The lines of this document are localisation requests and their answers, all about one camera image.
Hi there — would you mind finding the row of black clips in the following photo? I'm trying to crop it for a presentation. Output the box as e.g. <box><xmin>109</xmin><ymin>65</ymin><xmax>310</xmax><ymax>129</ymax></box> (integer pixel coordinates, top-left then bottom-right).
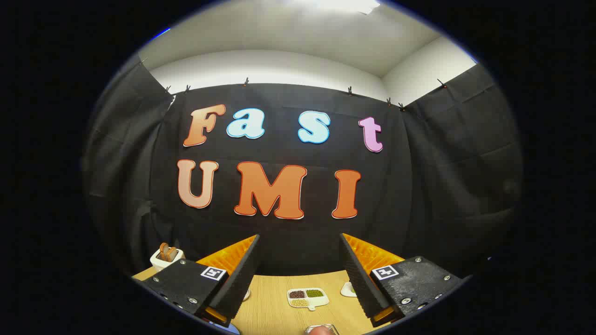
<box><xmin>140</xmin><ymin>57</ymin><xmax>447</xmax><ymax>112</ymax></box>

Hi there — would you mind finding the white toaster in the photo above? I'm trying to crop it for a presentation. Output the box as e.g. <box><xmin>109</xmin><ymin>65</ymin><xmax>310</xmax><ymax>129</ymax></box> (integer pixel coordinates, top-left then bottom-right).
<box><xmin>150</xmin><ymin>249</ymin><xmax>186</xmax><ymax>273</ymax></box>

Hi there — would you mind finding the white divided dish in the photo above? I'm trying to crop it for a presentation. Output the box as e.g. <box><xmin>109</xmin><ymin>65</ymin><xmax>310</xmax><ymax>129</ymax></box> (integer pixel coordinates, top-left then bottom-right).
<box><xmin>287</xmin><ymin>288</ymin><xmax>330</xmax><ymax>311</ymax></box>

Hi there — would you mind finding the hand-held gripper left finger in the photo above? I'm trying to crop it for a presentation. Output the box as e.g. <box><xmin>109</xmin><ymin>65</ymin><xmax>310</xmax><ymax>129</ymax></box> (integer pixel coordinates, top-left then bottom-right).
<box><xmin>133</xmin><ymin>234</ymin><xmax>261</xmax><ymax>328</ymax></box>

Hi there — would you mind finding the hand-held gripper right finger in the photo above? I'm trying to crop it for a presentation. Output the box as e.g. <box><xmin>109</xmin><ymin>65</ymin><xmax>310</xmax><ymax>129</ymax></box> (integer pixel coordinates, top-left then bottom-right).
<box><xmin>339</xmin><ymin>233</ymin><xmax>466</xmax><ymax>328</ymax></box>

